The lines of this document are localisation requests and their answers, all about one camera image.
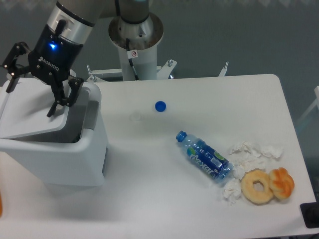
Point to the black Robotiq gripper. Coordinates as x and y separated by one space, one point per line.
50 61

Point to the white trash can lid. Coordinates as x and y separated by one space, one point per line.
23 113

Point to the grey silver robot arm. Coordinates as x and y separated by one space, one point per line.
64 36

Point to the white trash can body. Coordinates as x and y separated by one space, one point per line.
80 163

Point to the blue bottle cap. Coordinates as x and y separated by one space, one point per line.
160 106

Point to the orange object at edge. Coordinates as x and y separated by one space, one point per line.
1 206

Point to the blue plastic water bottle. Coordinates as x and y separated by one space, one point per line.
204 157

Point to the crumpled white tissue large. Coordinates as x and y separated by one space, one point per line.
247 156

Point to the crumpled white tissue small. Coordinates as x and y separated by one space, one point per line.
232 191

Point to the orange glazed twisted pastry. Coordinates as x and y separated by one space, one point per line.
281 183

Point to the black device at edge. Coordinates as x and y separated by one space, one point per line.
310 213

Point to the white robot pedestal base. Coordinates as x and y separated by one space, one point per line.
142 54

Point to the plain ring donut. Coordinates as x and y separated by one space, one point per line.
256 188

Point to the white frame at right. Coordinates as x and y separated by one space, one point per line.
309 114

